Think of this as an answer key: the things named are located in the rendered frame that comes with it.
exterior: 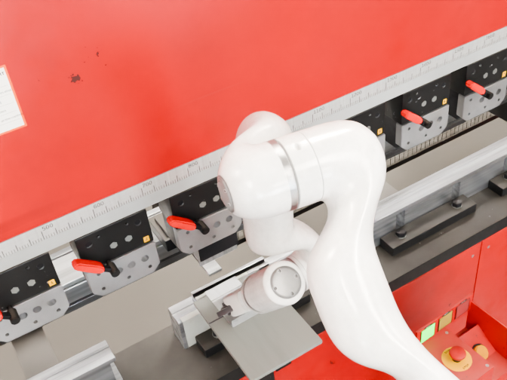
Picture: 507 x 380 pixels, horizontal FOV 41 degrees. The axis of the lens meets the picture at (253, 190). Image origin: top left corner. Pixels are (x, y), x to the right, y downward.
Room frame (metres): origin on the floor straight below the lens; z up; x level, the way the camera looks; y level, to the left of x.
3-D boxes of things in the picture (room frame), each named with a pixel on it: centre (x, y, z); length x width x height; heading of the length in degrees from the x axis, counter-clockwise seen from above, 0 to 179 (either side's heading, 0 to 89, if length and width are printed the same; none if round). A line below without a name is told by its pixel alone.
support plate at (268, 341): (1.00, 0.03, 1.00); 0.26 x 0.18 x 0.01; 27
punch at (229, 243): (1.14, 0.10, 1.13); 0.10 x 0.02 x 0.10; 117
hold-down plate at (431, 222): (1.36, -0.47, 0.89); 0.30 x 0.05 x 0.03; 117
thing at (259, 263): (1.14, 0.08, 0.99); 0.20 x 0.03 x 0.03; 117
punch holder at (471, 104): (1.48, -0.59, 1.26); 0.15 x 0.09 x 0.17; 117
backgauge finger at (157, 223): (1.28, 0.17, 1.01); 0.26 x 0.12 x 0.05; 27
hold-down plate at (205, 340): (1.10, 0.04, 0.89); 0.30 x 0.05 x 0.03; 117
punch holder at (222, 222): (1.12, 0.12, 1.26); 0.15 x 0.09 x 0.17; 117
